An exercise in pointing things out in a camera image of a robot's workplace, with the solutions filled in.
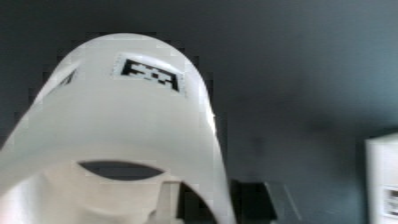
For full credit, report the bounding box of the white marker sheet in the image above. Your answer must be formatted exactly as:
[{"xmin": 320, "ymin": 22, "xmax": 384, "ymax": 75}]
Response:
[{"xmin": 366, "ymin": 133, "xmax": 398, "ymax": 224}]

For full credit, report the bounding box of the white lamp shade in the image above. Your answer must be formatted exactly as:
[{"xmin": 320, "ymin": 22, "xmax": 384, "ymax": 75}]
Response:
[{"xmin": 0, "ymin": 34, "xmax": 236, "ymax": 224}]

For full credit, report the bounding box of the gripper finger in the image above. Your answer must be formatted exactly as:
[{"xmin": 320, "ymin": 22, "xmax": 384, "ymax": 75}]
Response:
[{"xmin": 231, "ymin": 180, "xmax": 302, "ymax": 224}]

